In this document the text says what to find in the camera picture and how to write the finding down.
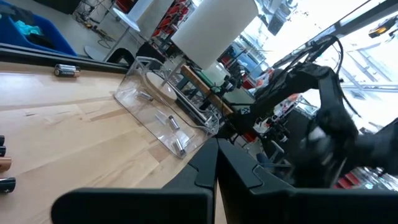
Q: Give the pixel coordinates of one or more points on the blue plastic storage bin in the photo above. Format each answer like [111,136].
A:
[53,37]

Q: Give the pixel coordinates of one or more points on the black chair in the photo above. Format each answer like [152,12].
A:
[121,49]

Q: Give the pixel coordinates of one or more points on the black cloth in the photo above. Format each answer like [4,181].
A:
[18,14]

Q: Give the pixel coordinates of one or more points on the teal cloth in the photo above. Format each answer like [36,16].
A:
[28,28]

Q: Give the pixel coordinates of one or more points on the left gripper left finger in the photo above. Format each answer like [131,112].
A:
[133,207]

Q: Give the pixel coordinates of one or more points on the red storage bin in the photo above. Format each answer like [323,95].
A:
[169,23]

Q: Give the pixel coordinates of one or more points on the grey round-base floor stand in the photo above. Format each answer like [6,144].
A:
[94,53]

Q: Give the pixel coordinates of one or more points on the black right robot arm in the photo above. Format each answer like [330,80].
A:
[289,82]

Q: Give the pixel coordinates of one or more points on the white shade table lamp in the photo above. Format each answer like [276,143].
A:
[214,31]

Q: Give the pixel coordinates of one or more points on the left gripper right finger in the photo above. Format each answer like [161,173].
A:
[311,207]

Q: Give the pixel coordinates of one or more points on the clear plastic bin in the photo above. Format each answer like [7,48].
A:
[149,124]

